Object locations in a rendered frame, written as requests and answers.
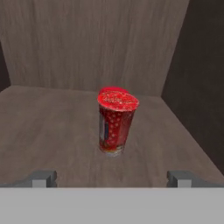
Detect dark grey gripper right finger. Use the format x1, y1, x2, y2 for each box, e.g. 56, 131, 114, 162
166, 170, 224, 188

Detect brown wooden cabinet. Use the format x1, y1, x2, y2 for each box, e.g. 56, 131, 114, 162
0, 0, 224, 188

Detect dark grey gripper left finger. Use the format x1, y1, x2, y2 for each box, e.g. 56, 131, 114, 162
0, 170, 58, 188

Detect red yogurt cup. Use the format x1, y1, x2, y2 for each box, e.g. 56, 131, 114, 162
96, 86, 140, 158

